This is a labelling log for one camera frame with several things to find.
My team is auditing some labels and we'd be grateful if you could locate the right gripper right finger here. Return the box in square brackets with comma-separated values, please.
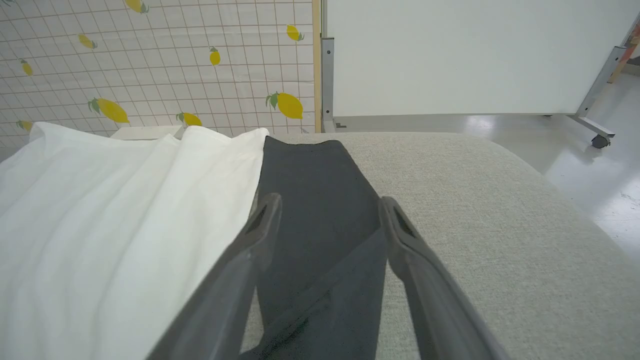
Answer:
[379, 195, 512, 360]

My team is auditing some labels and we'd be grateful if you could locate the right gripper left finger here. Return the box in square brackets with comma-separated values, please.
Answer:
[145, 193, 284, 360]

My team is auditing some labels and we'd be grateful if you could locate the black and white garment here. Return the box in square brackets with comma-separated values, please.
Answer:
[0, 121, 389, 360]

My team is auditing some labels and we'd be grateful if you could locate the grey fabric sofa cushion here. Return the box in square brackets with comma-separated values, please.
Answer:
[240, 131, 640, 360]

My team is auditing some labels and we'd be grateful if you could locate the wood-framed lemon print panel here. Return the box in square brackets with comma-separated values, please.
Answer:
[0, 0, 323, 151]

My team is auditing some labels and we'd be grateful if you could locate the whiteboard on grey metal stand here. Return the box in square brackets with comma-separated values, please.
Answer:
[321, 0, 640, 150]

